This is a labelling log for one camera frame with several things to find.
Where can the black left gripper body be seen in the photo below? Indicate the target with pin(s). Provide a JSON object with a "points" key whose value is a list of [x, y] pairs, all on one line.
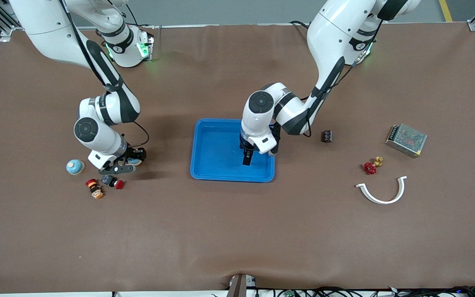
{"points": [[246, 149]]}

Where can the light blue bell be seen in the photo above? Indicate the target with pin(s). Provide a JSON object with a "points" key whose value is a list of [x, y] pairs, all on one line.
{"points": [[75, 167], [135, 162]]}

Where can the dark brown capacitor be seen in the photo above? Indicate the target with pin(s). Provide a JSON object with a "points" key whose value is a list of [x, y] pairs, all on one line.
{"points": [[327, 136]]}

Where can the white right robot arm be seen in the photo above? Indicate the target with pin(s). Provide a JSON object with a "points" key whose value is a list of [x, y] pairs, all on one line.
{"points": [[97, 132]]}

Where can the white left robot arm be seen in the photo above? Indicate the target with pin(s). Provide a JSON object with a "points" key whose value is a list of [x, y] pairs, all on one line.
{"points": [[332, 37]]}

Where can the red emergency stop button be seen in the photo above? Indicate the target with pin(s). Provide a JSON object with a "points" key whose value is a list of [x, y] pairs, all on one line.
{"points": [[113, 182]]}

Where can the red orange push button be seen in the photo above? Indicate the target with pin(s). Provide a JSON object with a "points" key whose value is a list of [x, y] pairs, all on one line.
{"points": [[94, 189]]}

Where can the blue plastic tray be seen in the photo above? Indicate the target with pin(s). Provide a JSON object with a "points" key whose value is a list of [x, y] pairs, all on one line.
{"points": [[212, 156]]}

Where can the metal mesh power supply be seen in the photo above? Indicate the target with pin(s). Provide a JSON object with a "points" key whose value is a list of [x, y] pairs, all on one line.
{"points": [[406, 140]]}

